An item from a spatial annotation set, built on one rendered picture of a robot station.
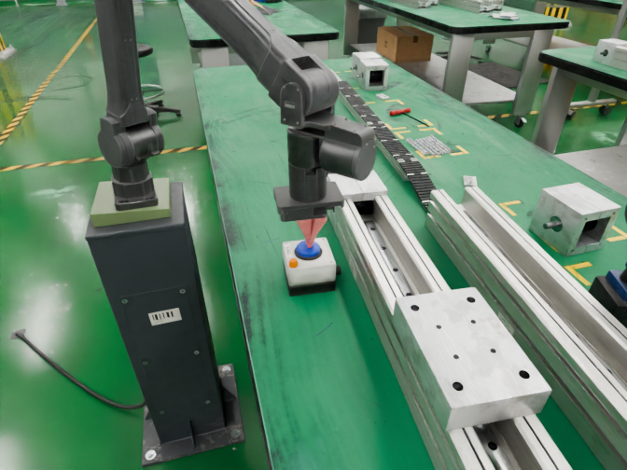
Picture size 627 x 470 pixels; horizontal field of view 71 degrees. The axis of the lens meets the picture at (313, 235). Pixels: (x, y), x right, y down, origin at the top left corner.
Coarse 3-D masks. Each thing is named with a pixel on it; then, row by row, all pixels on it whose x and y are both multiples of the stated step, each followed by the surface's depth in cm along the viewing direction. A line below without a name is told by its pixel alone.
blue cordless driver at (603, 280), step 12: (600, 276) 70; (612, 276) 68; (624, 276) 66; (600, 288) 69; (612, 288) 68; (624, 288) 65; (600, 300) 69; (612, 300) 66; (624, 300) 65; (612, 312) 66; (624, 312) 65; (624, 324) 67
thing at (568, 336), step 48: (432, 192) 86; (480, 192) 86; (480, 240) 73; (528, 240) 73; (480, 288) 72; (528, 288) 63; (576, 288) 63; (528, 336) 61; (576, 336) 56; (624, 336) 55; (576, 384) 53; (624, 384) 53; (624, 432) 47
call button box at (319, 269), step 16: (304, 240) 77; (320, 240) 77; (288, 256) 73; (320, 256) 73; (288, 272) 71; (304, 272) 71; (320, 272) 72; (336, 272) 77; (288, 288) 73; (304, 288) 73; (320, 288) 74
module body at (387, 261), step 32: (352, 224) 76; (384, 224) 80; (352, 256) 77; (384, 256) 73; (416, 256) 69; (384, 288) 63; (416, 288) 68; (448, 288) 63; (384, 320) 62; (416, 384) 53; (416, 416) 54; (448, 448) 46; (480, 448) 43; (512, 448) 47; (544, 448) 43
